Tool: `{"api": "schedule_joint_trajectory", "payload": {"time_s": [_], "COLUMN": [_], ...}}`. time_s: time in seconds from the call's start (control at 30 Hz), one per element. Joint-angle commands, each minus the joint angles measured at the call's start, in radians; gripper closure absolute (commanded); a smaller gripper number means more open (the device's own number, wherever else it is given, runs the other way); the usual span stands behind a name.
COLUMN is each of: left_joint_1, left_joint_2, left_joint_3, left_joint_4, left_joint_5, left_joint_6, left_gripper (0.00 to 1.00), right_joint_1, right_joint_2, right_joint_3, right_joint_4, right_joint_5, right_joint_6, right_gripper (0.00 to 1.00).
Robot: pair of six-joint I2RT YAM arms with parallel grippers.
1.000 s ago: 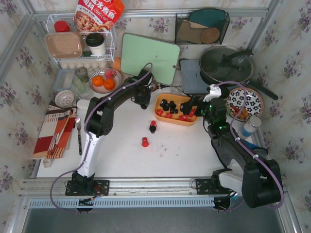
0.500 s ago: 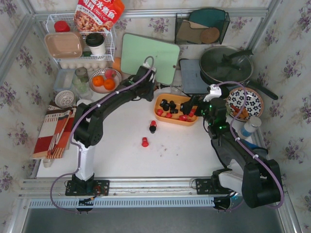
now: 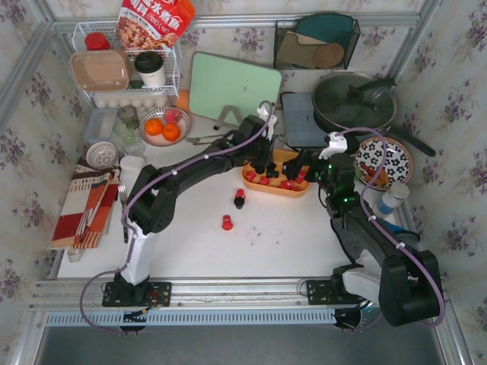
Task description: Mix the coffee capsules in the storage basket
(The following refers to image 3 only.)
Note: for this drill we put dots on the aluminium rail base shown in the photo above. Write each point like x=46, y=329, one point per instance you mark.
x=197, y=302

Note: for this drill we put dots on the round cork coaster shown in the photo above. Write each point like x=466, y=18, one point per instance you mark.
x=329, y=55

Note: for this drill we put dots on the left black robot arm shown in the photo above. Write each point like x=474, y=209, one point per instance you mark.
x=152, y=204

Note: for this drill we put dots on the orange tangerine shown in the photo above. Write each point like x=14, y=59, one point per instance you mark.
x=171, y=132
x=154, y=127

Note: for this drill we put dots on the grey induction cooker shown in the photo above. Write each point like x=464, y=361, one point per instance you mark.
x=301, y=129

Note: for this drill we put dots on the flower patterned plate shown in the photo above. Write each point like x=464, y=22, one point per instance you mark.
x=398, y=166

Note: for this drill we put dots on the grey tinted glass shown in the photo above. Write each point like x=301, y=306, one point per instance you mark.
x=128, y=116

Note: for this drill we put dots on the left camera mount white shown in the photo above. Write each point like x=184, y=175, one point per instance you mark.
x=270, y=120

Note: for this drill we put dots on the egg tray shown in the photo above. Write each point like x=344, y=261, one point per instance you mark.
x=145, y=103

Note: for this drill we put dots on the glass pan lid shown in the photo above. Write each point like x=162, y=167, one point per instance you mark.
x=354, y=100

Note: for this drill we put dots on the camera mount white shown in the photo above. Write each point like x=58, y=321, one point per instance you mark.
x=270, y=120
x=334, y=144

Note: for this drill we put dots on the right camera mount white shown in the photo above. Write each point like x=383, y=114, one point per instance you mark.
x=334, y=144

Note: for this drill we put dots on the green cutting board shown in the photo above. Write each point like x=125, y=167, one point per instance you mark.
x=218, y=81

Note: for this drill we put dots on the black frying pan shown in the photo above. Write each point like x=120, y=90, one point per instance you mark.
x=414, y=142

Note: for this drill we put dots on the black mesh organizer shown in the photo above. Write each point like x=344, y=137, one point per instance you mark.
x=281, y=30

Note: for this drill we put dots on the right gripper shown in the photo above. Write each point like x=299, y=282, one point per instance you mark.
x=300, y=163

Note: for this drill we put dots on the orange plastic storage basket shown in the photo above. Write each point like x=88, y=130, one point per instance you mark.
x=279, y=157

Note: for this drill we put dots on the white cup black lid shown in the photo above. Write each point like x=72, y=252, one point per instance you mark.
x=150, y=66

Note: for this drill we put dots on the pale green glass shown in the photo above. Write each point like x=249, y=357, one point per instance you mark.
x=129, y=139

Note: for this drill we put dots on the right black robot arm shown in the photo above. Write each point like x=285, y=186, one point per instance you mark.
x=409, y=288

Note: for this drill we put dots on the pink peach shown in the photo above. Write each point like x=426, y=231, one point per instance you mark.
x=172, y=115

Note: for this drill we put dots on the pink fruit bowl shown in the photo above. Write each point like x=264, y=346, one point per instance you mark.
x=158, y=140

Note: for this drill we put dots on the clear bottle blue label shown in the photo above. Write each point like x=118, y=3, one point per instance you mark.
x=391, y=199

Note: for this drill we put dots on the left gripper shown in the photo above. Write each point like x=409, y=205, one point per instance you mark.
x=264, y=160

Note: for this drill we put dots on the white wire rack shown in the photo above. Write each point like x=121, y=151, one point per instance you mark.
x=171, y=62

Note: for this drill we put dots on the metal cutting board stand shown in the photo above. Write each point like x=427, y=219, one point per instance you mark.
x=229, y=117

